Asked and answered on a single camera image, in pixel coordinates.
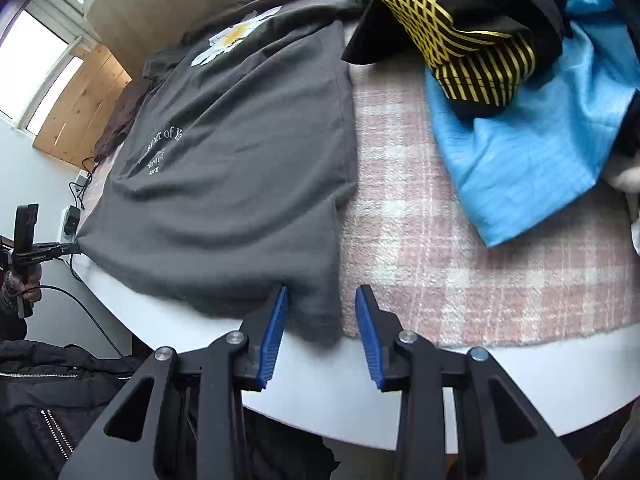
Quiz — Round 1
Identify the thin black charging cable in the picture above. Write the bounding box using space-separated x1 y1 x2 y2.
69 157 103 211

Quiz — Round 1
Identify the person's left forearm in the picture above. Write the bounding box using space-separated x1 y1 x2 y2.
0 305 28 343

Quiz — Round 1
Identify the black padded jacket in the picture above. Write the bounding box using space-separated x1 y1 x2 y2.
0 337 336 480

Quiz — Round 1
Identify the pine plank board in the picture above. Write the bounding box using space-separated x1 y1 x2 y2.
34 42 133 171

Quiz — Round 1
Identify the pink plaid blanket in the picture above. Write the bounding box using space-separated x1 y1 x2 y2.
80 10 640 351

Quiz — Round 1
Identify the black garment with yellow pattern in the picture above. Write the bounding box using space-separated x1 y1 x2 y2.
342 0 573 118

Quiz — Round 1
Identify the large light wooden board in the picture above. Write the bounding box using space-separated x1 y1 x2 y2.
82 0 256 78

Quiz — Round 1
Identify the thick black cable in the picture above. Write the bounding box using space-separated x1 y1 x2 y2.
39 285 123 358

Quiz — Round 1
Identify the folded brown garment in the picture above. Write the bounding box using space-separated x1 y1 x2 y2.
92 77 153 163

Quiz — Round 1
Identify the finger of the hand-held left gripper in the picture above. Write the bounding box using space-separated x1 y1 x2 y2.
30 241 81 262

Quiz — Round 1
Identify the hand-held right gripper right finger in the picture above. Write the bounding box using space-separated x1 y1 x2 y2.
354 284 586 480

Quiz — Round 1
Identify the grey daisy print t-shirt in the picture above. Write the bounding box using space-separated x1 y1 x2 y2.
77 0 381 346

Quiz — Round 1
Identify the white window frame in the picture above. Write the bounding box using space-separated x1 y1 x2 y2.
0 0 311 136

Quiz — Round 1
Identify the person's left hand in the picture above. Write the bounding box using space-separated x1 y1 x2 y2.
2 272 42 309

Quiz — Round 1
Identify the blue garment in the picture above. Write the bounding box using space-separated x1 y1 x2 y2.
424 0 633 248

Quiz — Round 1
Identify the white garment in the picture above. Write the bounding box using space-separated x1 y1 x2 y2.
602 157 640 256

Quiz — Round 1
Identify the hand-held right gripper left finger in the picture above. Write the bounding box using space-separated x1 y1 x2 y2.
59 284 291 480

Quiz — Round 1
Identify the white power strip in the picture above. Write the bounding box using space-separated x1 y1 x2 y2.
59 205 83 243

